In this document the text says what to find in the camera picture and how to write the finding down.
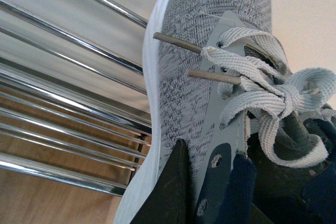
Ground black metal shoe rack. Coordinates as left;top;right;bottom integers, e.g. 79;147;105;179
1;0;151;196

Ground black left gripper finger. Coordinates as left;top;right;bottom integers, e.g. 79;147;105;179
131;139;191;224

